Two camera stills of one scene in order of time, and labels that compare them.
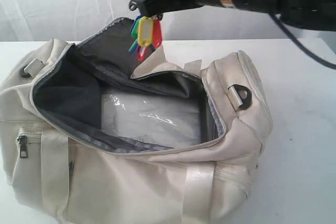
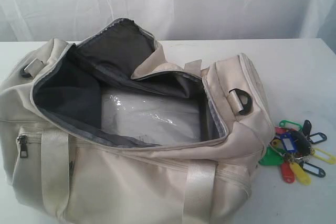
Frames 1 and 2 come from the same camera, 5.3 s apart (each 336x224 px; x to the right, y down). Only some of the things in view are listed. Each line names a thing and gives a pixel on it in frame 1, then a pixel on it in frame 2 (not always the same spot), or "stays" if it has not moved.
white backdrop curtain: (68, 7) stays
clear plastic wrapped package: (163, 119) stays
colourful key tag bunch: (146, 31) -> (291, 149)
